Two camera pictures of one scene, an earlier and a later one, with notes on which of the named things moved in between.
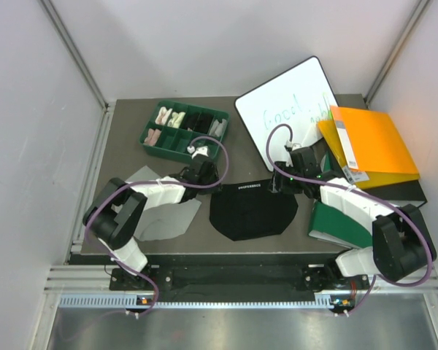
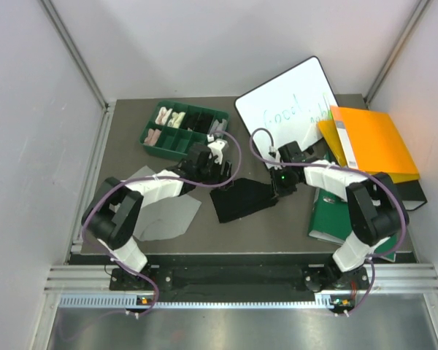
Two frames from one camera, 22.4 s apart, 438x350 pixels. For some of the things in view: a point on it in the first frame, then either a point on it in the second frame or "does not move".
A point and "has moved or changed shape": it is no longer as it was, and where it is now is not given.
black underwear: (250, 210) has moved or changed shape
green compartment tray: (174, 125) does not move
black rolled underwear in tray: (198, 122) does not move
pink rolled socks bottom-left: (152, 135) does not move
